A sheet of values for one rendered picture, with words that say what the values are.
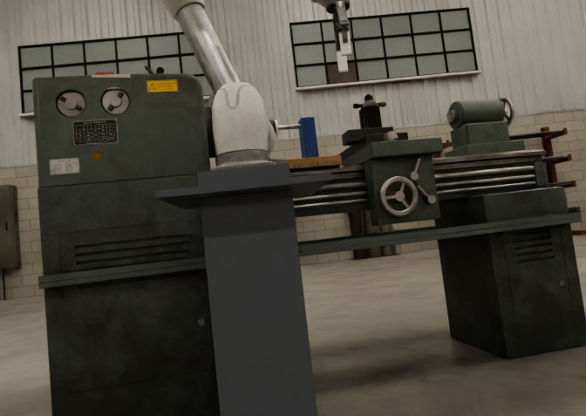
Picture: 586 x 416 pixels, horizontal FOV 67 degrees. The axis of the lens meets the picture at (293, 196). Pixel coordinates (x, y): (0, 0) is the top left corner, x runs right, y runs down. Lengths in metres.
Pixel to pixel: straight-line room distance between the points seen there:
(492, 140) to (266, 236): 1.39
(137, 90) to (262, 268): 0.88
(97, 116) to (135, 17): 8.12
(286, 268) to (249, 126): 0.41
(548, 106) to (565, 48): 1.27
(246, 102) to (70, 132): 0.72
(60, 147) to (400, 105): 7.96
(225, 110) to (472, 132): 1.30
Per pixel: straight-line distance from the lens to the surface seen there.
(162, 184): 1.69
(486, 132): 2.29
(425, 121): 9.30
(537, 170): 2.29
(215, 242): 1.21
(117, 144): 1.73
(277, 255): 1.21
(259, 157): 1.29
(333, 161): 1.84
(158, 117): 1.74
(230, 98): 1.33
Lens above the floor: 0.61
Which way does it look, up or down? 5 degrees up
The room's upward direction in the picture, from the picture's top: 6 degrees counter-clockwise
